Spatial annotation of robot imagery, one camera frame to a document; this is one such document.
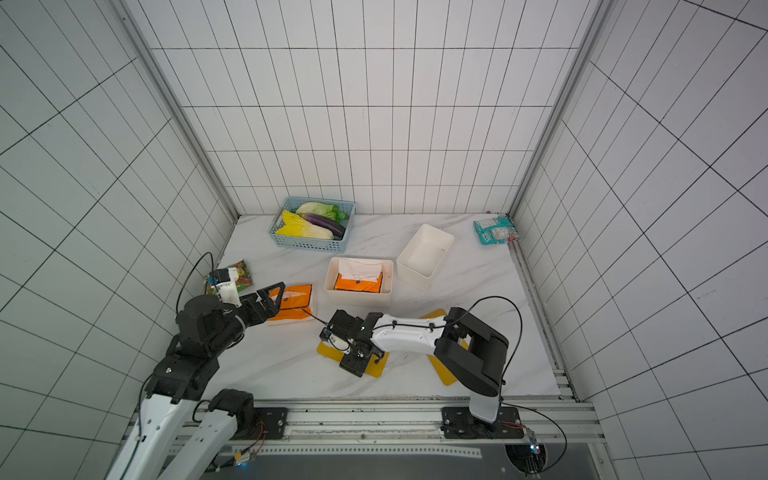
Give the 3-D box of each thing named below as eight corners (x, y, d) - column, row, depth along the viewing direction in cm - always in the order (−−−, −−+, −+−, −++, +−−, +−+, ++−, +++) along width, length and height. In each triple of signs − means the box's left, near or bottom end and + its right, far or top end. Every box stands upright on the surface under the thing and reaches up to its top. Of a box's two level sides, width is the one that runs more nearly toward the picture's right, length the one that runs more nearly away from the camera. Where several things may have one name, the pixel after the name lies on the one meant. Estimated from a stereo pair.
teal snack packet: (483, 246, 111) (485, 241, 109) (473, 225, 118) (474, 220, 116) (520, 241, 112) (522, 237, 110) (508, 221, 119) (510, 216, 117)
